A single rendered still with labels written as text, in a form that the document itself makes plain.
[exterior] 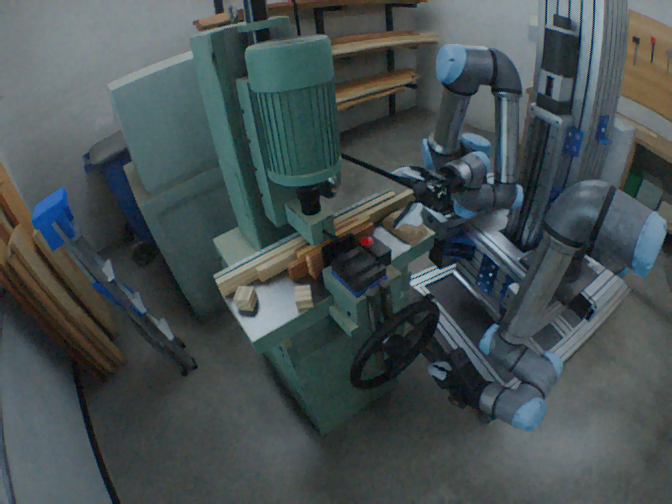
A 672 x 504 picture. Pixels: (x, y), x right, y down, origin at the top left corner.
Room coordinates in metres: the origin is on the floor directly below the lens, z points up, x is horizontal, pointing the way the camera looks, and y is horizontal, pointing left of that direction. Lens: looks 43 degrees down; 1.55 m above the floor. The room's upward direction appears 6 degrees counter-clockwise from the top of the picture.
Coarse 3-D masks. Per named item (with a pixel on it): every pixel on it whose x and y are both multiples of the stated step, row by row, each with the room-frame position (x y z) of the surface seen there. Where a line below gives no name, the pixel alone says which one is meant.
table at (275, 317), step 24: (384, 240) 0.73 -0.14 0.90; (432, 240) 0.73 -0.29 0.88; (264, 288) 0.60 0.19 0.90; (288, 288) 0.59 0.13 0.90; (312, 288) 0.58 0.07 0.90; (240, 312) 0.52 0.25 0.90; (264, 312) 0.52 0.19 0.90; (288, 312) 0.51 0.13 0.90; (312, 312) 0.52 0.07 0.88; (336, 312) 0.52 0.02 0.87; (264, 336) 0.45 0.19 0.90; (288, 336) 0.48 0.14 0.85
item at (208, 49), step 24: (288, 24) 0.93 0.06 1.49; (192, 48) 0.99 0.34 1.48; (216, 48) 0.83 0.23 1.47; (216, 72) 0.82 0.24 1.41; (216, 96) 0.85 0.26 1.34; (216, 120) 0.90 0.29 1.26; (216, 144) 0.97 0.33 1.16; (240, 144) 0.83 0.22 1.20; (240, 168) 0.82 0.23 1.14; (240, 192) 0.84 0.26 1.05; (240, 216) 0.93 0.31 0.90; (264, 216) 0.84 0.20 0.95; (264, 240) 0.83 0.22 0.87
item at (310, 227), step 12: (288, 204) 0.77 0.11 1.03; (288, 216) 0.77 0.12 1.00; (300, 216) 0.71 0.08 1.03; (312, 216) 0.70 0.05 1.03; (324, 216) 0.69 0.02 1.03; (300, 228) 0.71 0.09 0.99; (312, 228) 0.66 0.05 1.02; (324, 228) 0.68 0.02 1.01; (312, 240) 0.66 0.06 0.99; (324, 240) 0.68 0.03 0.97
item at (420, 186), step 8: (352, 160) 0.78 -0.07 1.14; (360, 160) 0.77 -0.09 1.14; (368, 168) 0.73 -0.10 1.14; (376, 168) 0.71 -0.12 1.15; (384, 176) 0.68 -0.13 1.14; (392, 176) 0.66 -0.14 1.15; (408, 184) 0.61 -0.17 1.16; (416, 184) 0.59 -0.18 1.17; (424, 184) 0.59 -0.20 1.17; (416, 192) 0.58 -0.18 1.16; (424, 192) 0.57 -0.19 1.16
